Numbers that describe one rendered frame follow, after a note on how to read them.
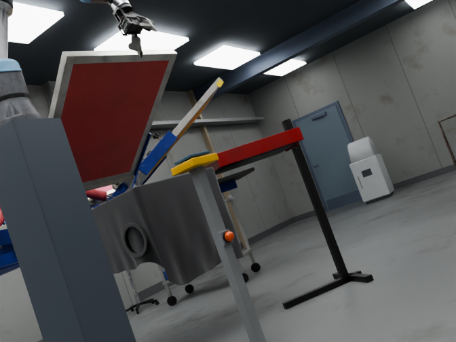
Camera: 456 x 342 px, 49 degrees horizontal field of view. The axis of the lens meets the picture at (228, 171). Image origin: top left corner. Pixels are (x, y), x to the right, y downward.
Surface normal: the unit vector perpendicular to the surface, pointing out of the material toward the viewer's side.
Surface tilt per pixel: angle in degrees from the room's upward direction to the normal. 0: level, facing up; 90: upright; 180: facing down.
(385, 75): 90
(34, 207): 90
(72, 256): 90
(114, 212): 95
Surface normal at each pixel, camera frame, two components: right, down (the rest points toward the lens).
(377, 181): -0.43, 0.08
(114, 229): -0.62, 0.22
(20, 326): 0.80, -0.33
